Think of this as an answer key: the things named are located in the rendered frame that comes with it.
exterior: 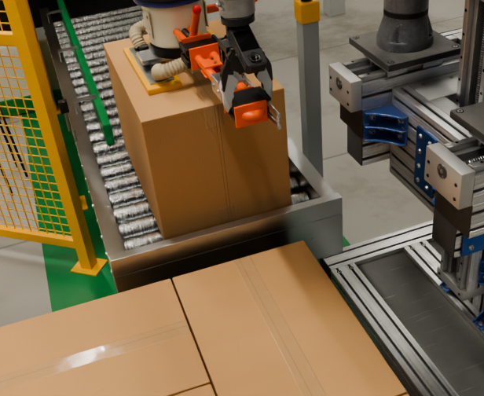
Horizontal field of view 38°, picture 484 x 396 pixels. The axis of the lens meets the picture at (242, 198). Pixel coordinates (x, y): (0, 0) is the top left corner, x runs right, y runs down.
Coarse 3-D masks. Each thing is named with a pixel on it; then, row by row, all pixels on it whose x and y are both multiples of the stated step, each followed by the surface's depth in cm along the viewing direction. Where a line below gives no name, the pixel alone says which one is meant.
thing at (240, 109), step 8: (248, 88) 156; (240, 96) 153; (248, 96) 152; (256, 96) 152; (240, 104) 149; (248, 104) 149; (256, 104) 150; (264, 104) 150; (232, 112) 156; (240, 112) 149; (240, 120) 150; (256, 120) 152; (264, 120) 152
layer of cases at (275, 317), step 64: (256, 256) 197; (64, 320) 183; (128, 320) 181; (192, 320) 179; (256, 320) 177; (320, 320) 175; (0, 384) 167; (64, 384) 165; (128, 384) 163; (192, 384) 162; (256, 384) 160; (320, 384) 158; (384, 384) 157
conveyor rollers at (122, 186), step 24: (72, 24) 366; (96, 24) 368; (120, 24) 364; (96, 48) 339; (72, 72) 314; (96, 72) 316; (96, 120) 280; (96, 144) 258; (120, 144) 259; (120, 168) 244; (120, 192) 230; (144, 192) 230; (120, 216) 221; (144, 216) 225; (144, 240) 208
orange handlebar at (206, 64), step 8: (256, 0) 211; (208, 8) 206; (216, 8) 207; (176, 32) 192; (200, 56) 176; (216, 56) 175; (200, 64) 173; (208, 64) 170; (216, 64) 170; (208, 72) 168; (216, 72) 173; (240, 88) 160; (248, 112) 149; (256, 112) 149; (264, 112) 150; (248, 120) 150
